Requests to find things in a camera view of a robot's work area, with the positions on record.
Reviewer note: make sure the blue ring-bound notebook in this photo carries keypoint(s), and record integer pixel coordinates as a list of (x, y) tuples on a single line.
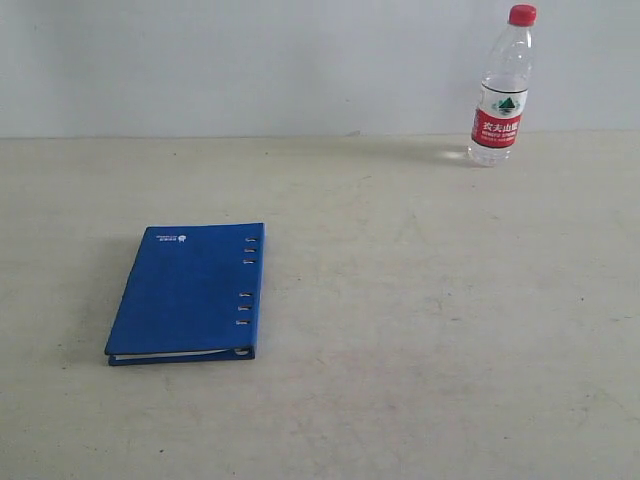
[(193, 294)]

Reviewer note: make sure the clear water bottle red label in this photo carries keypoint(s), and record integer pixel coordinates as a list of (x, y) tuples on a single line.
[(504, 89)]

